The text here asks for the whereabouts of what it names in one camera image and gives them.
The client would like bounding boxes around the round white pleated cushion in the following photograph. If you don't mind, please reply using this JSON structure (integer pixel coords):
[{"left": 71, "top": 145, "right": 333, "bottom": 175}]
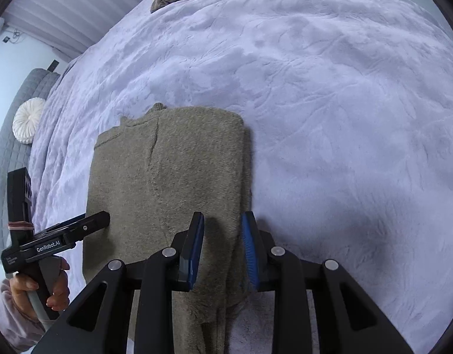
[{"left": 12, "top": 98, "right": 46, "bottom": 145}]

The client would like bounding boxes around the grey quilted headboard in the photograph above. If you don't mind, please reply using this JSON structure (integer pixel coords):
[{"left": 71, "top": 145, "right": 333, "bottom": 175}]
[{"left": 0, "top": 68, "right": 59, "bottom": 257}]

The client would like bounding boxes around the lavender plush bed blanket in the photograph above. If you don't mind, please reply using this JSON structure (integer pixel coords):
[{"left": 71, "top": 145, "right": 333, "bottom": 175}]
[{"left": 29, "top": 0, "right": 453, "bottom": 353}]

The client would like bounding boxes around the person's left hand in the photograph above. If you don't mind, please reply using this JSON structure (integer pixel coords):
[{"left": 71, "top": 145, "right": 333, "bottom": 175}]
[{"left": 8, "top": 256, "right": 71, "bottom": 313}]

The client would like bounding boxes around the olive brown knit sweater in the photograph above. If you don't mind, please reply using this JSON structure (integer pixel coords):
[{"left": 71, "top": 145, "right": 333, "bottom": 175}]
[{"left": 83, "top": 103, "right": 251, "bottom": 353}]

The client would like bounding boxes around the grey window curtain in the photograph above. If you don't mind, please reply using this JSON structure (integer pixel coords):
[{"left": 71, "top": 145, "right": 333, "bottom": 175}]
[{"left": 3, "top": 0, "right": 142, "bottom": 60}]

